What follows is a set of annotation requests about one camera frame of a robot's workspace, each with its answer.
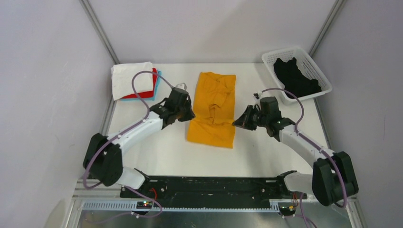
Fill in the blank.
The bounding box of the black t shirt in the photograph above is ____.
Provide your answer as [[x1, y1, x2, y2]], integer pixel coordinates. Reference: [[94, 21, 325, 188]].
[[273, 58, 322, 98]]

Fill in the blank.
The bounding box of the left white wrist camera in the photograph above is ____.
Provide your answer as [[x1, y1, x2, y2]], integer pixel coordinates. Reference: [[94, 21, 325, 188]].
[[175, 83, 187, 91]]

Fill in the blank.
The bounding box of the left controller board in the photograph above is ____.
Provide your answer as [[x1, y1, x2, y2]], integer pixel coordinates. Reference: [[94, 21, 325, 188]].
[[136, 201, 153, 210]]

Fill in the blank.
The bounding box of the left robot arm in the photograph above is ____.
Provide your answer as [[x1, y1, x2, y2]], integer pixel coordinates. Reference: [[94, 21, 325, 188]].
[[83, 87, 195, 198]]

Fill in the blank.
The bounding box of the folded white t shirt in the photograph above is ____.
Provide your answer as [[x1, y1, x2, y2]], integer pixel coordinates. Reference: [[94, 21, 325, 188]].
[[111, 62, 154, 100]]

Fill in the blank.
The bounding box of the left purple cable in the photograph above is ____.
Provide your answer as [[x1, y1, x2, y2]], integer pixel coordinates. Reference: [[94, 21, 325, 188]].
[[82, 70, 175, 219]]

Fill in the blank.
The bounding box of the folded red t shirt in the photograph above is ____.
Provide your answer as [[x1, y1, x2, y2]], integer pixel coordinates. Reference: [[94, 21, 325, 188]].
[[122, 67, 158, 99]]

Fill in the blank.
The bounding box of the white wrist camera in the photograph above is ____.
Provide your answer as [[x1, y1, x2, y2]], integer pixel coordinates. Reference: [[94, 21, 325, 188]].
[[253, 91, 263, 100], [175, 83, 187, 91]]

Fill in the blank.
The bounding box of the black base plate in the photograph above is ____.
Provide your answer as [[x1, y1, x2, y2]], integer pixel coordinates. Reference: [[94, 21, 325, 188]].
[[138, 176, 301, 209]]

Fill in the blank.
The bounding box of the yellow t shirt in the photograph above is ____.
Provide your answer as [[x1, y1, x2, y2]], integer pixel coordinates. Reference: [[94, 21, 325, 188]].
[[187, 72, 236, 149]]

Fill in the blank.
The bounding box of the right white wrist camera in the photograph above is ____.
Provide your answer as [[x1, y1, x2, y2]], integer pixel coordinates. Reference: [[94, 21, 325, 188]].
[[253, 91, 263, 100]]

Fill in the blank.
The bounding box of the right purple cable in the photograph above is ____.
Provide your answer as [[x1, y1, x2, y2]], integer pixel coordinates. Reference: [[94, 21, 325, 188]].
[[261, 88, 348, 228]]

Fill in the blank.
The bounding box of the right controller board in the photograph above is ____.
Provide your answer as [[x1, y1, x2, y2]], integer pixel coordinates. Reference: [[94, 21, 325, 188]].
[[278, 206, 296, 218]]

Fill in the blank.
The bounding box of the purple cable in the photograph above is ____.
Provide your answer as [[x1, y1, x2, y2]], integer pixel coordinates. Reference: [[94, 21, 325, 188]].
[[82, 70, 175, 219], [261, 88, 348, 228]]

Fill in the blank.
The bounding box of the controller board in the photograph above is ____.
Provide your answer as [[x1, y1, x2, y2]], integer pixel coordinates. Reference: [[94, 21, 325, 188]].
[[136, 201, 153, 210], [278, 206, 296, 218]]

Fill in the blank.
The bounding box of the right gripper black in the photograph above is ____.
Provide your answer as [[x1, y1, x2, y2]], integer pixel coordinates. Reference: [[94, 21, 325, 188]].
[[233, 105, 269, 131]]

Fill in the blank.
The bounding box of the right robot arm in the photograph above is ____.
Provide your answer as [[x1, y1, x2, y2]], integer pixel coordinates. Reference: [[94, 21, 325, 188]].
[[232, 97, 359, 206]]

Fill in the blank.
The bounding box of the white plastic basket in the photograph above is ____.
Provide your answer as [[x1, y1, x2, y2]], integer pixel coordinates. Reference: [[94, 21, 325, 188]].
[[261, 47, 333, 101]]

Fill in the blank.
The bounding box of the folded light blue t shirt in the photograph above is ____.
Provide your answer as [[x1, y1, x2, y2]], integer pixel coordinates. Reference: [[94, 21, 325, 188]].
[[119, 70, 162, 102]]

